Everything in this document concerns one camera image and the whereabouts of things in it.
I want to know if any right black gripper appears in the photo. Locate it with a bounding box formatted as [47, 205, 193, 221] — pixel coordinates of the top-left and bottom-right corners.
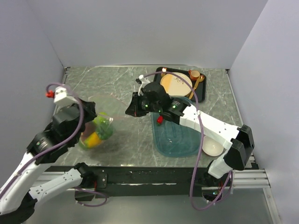
[125, 91, 161, 117]

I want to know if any red chili toy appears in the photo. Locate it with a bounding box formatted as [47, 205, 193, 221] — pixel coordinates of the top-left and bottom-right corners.
[157, 116, 163, 125]

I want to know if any yellow green mango toy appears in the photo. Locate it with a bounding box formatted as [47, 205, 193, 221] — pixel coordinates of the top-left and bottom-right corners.
[84, 132, 102, 148]

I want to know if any green bell pepper toy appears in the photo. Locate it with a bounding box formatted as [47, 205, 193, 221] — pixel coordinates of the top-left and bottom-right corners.
[96, 123, 114, 140]

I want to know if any clear zip top bag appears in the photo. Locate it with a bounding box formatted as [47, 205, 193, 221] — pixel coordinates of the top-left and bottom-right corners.
[78, 93, 127, 150]

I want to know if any green apple toy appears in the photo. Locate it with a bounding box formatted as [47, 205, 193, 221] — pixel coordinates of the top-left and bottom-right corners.
[93, 112, 111, 126]

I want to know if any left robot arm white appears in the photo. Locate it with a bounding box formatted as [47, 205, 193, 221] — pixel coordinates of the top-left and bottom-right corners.
[0, 101, 97, 224]

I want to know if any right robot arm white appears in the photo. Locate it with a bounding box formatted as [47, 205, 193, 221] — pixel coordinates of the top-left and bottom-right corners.
[125, 82, 254, 186]

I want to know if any teal plastic food container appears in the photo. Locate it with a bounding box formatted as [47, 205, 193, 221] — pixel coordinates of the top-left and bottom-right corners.
[150, 97, 203, 158]

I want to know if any cream orange plate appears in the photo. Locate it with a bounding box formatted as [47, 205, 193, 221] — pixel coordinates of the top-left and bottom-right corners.
[160, 72, 192, 96]

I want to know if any black serving tray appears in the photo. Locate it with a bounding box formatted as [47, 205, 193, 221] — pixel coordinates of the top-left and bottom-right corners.
[154, 67, 206, 103]

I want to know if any orange small cup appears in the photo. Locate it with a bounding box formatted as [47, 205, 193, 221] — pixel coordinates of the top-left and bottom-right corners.
[188, 70, 201, 81]

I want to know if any gold spoon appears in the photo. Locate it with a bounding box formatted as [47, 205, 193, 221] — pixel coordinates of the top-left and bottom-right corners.
[189, 74, 205, 99]

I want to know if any white bowl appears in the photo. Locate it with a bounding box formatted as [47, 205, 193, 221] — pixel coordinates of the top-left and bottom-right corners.
[202, 136, 224, 157]

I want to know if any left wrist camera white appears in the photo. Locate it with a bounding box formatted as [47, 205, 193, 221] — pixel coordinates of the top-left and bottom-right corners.
[45, 86, 78, 107]

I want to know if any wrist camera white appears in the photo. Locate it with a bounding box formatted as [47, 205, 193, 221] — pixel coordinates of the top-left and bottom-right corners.
[135, 75, 150, 96]
[45, 86, 78, 107]

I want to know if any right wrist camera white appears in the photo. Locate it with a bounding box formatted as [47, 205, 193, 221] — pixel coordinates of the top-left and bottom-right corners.
[135, 75, 150, 96]

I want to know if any black base frame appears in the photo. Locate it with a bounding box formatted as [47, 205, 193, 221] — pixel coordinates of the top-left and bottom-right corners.
[42, 163, 232, 199]

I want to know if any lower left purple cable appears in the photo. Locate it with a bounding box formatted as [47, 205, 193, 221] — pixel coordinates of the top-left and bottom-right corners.
[74, 184, 108, 208]

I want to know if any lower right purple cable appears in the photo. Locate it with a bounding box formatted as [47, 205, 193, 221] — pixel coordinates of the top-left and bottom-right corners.
[203, 172, 234, 206]

